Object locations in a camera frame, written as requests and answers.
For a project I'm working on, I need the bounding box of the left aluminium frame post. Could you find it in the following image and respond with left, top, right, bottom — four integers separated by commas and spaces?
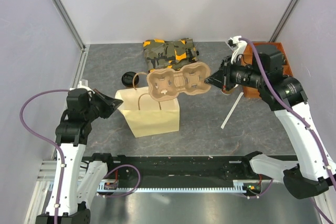
52, 0, 86, 50

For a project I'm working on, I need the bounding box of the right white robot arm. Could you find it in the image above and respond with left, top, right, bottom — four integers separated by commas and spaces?
205, 42, 335, 199

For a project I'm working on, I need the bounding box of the white paper straw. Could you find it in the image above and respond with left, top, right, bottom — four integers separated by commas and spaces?
220, 92, 244, 130

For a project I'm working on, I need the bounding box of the brown paper bag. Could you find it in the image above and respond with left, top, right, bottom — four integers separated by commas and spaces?
115, 72, 180, 137

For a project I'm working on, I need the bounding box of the right aluminium frame post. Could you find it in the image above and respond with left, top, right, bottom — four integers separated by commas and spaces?
268, 0, 300, 42

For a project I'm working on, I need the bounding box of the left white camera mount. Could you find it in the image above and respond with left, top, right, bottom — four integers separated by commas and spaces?
77, 79, 92, 91

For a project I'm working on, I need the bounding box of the orange compartment tray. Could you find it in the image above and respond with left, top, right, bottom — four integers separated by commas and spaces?
241, 41, 293, 99

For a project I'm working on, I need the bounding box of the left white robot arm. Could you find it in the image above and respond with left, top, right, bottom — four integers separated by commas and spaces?
36, 88, 123, 223

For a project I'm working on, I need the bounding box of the black plastic cup lid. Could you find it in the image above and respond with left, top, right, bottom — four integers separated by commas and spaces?
121, 71, 136, 86

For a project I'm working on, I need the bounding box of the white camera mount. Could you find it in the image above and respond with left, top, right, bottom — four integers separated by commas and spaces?
77, 79, 92, 91
226, 36, 247, 64

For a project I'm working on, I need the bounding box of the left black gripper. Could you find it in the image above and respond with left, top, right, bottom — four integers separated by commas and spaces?
85, 89, 123, 121

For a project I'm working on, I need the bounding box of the aluminium frame post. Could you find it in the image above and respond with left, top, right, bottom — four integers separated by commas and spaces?
268, 0, 300, 42
52, 0, 86, 50

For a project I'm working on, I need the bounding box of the camouflage folded cloth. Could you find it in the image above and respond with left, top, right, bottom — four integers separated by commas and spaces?
142, 38, 200, 72

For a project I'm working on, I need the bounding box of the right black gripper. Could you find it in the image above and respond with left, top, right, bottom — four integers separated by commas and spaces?
205, 54, 266, 91

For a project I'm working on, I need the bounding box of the brown pulp cup carrier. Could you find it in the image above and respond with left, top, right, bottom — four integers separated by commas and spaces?
146, 62, 211, 102

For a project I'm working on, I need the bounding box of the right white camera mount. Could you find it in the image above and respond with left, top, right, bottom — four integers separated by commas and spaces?
226, 36, 247, 64

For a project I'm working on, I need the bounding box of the aluminium cable duct rail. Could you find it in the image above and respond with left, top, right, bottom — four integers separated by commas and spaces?
97, 179, 274, 194

